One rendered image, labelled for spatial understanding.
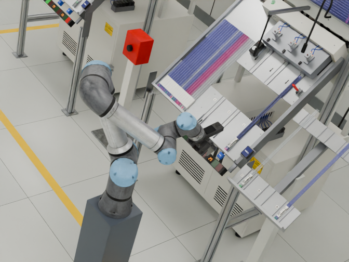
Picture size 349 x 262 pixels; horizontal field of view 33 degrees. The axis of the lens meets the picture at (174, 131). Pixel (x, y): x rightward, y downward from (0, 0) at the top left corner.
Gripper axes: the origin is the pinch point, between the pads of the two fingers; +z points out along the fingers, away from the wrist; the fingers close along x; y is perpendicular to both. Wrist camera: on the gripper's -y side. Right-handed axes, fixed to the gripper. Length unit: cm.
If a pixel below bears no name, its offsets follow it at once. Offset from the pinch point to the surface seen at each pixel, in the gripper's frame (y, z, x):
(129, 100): 12, 49, -94
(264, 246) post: 15, 42, 36
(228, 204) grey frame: 13.5, 27.2, 12.9
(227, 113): -17.5, 9.9, -14.2
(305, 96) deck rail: -47.6, 8.8, 9.9
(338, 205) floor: -38, 146, 14
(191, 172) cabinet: 16, 72, -40
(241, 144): -10.8, 9.9, 3.6
